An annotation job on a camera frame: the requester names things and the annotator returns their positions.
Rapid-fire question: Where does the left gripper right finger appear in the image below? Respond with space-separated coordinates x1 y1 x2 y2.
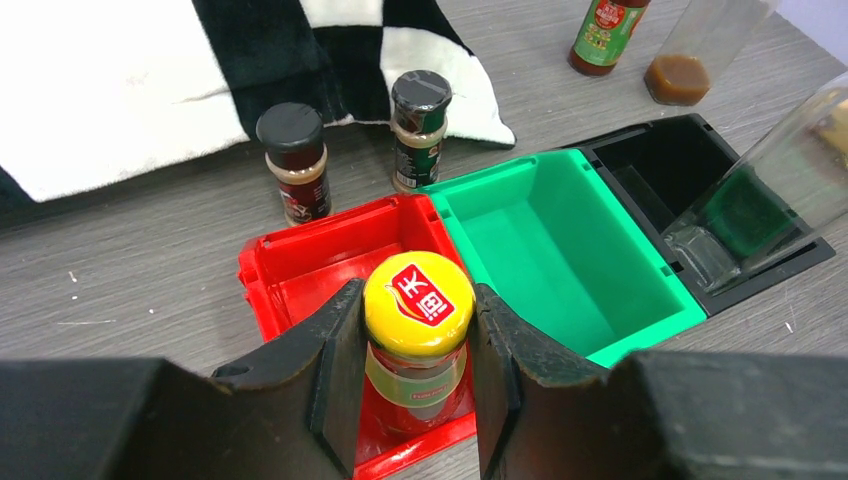
469 284 847 479

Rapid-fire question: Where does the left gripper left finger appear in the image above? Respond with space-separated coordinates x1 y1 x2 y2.
1 279 365 479

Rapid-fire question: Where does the clear glass oil bottle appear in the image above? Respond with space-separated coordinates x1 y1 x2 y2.
663 75 847 295

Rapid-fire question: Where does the yellow cap chili sauce bottle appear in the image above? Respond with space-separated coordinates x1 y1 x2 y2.
568 0 650 77

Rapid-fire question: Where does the brown sauce glass bottle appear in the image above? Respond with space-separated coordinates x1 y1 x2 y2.
644 0 780 106

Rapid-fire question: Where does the red plastic bin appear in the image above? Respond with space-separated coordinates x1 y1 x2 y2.
239 194 476 479

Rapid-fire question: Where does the green plastic bin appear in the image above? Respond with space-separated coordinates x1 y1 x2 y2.
426 149 707 367

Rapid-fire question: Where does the black plastic bin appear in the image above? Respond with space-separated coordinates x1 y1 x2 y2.
573 114 835 316

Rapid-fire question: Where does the red label spice jar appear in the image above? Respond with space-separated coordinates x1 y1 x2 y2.
256 103 333 225

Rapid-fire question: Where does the green label spice jar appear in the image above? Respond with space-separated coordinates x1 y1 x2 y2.
390 70 452 192

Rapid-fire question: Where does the black white checkered cloth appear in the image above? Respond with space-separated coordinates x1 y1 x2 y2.
1 1 516 211

